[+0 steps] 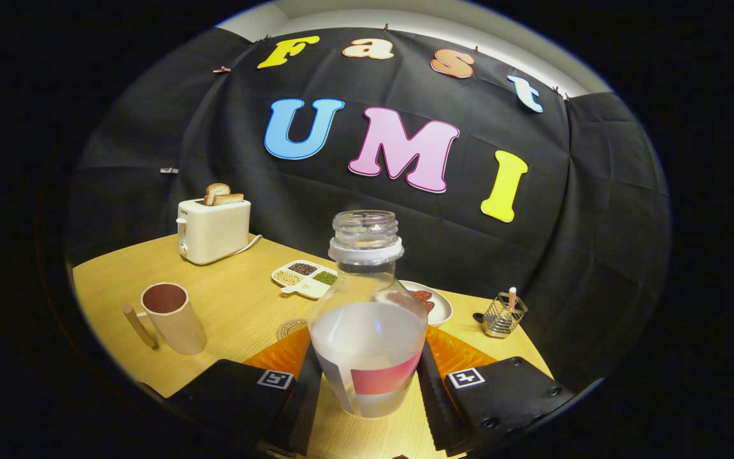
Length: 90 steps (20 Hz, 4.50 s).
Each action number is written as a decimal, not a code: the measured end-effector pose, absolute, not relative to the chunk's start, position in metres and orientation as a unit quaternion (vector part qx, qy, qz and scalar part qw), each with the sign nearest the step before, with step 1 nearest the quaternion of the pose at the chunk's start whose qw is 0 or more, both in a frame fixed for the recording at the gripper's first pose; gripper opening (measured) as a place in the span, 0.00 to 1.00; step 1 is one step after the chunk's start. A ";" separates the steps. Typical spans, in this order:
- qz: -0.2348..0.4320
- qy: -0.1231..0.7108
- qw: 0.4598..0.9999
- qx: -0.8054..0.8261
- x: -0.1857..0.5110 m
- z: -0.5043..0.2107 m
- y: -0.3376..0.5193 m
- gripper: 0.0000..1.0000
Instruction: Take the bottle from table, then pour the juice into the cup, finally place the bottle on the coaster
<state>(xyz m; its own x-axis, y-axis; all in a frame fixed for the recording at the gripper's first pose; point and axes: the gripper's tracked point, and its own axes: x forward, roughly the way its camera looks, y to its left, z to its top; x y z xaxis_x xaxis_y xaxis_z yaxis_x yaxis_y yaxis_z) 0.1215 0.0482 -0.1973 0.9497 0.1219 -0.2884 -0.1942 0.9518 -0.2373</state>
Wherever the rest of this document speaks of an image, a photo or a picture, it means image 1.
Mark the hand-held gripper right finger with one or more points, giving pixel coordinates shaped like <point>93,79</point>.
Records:
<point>507,395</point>

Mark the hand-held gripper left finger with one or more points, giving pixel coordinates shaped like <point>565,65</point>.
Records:
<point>233,395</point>

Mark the round wooden coaster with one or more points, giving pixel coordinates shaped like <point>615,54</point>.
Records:
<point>290,328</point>

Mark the clear plastic juice bottle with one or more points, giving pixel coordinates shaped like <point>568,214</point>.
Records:
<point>367,344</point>

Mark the wooden table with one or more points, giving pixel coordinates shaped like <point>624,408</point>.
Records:
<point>246,306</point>

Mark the white round plate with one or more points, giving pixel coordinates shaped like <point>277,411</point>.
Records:
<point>441,310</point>

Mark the red meat patty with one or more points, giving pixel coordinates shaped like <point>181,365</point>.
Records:
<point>421,295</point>
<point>429,306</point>

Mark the white divided grain dish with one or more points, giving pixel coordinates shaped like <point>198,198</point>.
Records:
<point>308,291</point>

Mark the white toaster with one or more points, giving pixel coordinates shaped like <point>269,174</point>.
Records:
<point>214,233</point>

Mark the black backdrop cloth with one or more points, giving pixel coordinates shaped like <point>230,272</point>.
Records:
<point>596,223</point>

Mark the toast slice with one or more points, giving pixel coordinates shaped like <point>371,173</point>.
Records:
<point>216,190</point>
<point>230,199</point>

